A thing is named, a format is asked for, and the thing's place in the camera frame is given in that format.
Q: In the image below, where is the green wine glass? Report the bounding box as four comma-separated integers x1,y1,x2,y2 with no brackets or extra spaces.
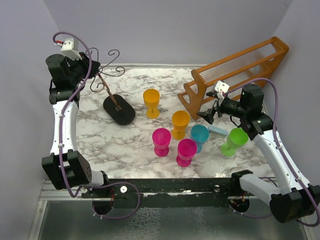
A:
220,127,249,157

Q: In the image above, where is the blue wine glass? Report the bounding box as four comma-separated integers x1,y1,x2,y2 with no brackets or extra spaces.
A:
190,124,210,154

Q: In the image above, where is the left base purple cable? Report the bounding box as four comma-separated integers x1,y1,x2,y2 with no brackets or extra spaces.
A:
91,181,142,221

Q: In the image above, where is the pink wine glass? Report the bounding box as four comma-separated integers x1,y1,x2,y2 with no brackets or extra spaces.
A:
152,128,172,157
176,138,198,167

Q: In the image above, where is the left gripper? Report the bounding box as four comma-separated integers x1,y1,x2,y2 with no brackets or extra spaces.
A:
66,51,101,84

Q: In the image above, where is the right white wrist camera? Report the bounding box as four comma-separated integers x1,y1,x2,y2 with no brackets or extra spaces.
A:
214,80,230,99

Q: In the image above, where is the wooden dish rack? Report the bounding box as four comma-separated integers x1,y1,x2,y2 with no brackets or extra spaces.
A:
177,36,290,121

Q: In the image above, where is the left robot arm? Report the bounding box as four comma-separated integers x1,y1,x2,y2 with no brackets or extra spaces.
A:
41,52,111,198

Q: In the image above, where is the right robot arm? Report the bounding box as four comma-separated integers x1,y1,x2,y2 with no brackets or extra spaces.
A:
197,80,320,223

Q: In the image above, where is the metal wine glass rack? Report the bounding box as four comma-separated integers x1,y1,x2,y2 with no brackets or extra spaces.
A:
84,47,136,127

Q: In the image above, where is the black base frame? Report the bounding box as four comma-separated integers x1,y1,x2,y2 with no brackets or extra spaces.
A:
81,177,244,209

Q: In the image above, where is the yellow wine glass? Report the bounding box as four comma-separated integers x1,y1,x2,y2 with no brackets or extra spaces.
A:
171,110,190,140
143,88,160,119

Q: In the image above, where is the light blue eraser block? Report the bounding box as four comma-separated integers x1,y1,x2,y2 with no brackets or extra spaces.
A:
207,125,229,138

